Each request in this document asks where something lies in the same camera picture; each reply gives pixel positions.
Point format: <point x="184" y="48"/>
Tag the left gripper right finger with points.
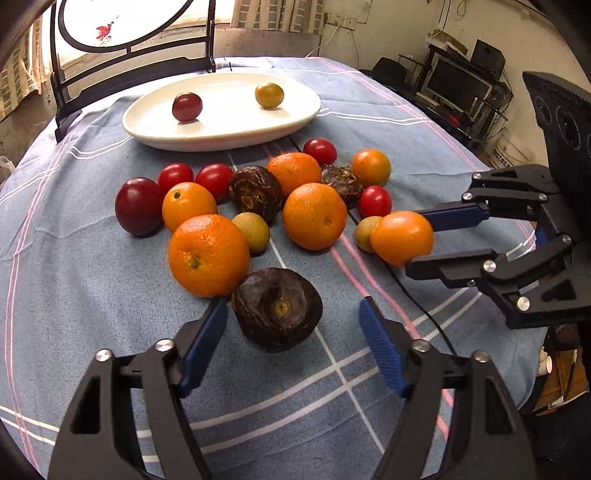
<point x="487" y="438"/>

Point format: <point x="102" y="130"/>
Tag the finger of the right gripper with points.
<point x="456" y="215"/>
<point x="455" y="270"/>

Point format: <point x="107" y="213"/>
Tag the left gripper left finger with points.
<point x="98" y="438"/>

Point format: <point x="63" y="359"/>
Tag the small orange tomato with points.
<point x="402" y="236"/>

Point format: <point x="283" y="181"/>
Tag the dark brown water chestnut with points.
<point x="345" y="182"/>
<point x="255" y="189"/>
<point x="276" y="308"/>

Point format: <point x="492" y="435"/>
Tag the small yellow longan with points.
<point x="363" y="231"/>
<point x="255" y="229"/>

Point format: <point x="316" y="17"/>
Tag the yellow green tomato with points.
<point x="269" y="95"/>

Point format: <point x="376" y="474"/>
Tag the dark red plum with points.
<point x="186" y="107"/>
<point x="138" y="206"/>

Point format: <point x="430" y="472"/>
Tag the orange yellow tomato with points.
<point x="372" y="167"/>

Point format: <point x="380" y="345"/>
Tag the white bucket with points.
<point x="510" y="151"/>

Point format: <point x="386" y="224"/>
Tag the computer monitor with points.
<point x="457" y="87"/>

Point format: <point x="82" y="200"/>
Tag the large orange mandarin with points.
<point x="314" y="216"/>
<point x="293" y="170"/>

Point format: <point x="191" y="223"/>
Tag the black speaker box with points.
<point x="488" y="58"/>

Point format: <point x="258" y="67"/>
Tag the blue plaid tablecloth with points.
<point x="74" y="282"/>

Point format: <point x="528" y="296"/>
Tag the red cherry tomato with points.
<point x="215" y="178"/>
<point x="174" y="174"/>

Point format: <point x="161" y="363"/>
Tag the white ceramic plate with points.
<point x="231" y="117"/>

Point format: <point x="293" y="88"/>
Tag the small orange mandarin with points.
<point x="184" y="201"/>

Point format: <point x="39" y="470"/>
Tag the round bird painting screen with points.
<point x="68" y="108"/>

